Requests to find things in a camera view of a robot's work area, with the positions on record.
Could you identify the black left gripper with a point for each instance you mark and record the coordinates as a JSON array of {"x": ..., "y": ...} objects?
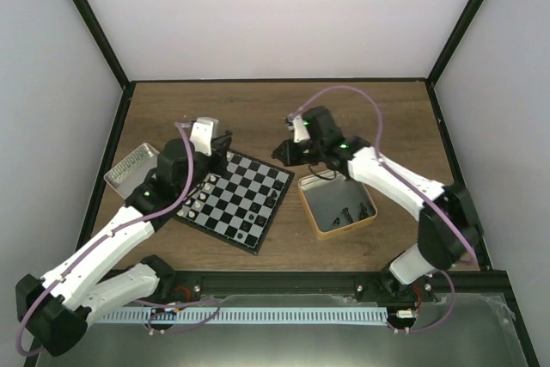
[{"x": 221, "y": 153}]

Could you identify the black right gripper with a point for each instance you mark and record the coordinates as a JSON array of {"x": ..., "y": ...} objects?
[{"x": 290, "y": 160}]

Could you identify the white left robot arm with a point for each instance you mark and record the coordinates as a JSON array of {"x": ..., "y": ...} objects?
[{"x": 57, "y": 309}]

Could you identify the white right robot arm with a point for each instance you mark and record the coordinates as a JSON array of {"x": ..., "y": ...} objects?
[{"x": 447, "y": 220}]

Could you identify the black white chessboard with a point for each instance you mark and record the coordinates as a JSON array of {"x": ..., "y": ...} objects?
[{"x": 228, "y": 199}]

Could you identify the tan metal tray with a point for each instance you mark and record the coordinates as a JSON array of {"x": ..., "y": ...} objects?
[{"x": 335, "y": 205}]

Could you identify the silver metal tray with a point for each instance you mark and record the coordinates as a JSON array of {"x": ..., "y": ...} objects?
[{"x": 132, "y": 170}]

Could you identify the light blue slotted strip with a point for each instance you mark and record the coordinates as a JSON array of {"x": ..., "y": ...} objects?
[{"x": 362, "y": 316}]

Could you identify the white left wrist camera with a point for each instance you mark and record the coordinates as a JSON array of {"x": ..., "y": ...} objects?
[{"x": 204, "y": 129}]

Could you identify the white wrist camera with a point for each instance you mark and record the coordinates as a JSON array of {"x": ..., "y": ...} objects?
[
  {"x": 204, "y": 129},
  {"x": 295, "y": 124}
]

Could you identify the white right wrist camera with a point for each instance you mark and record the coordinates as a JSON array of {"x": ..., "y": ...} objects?
[{"x": 295, "y": 124}]

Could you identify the black enclosure frame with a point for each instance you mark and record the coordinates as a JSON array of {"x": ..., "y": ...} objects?
[{"x": 90, "y": 19}]

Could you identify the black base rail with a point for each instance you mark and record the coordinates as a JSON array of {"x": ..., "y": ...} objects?
[{"x": 363, "y": 286}]

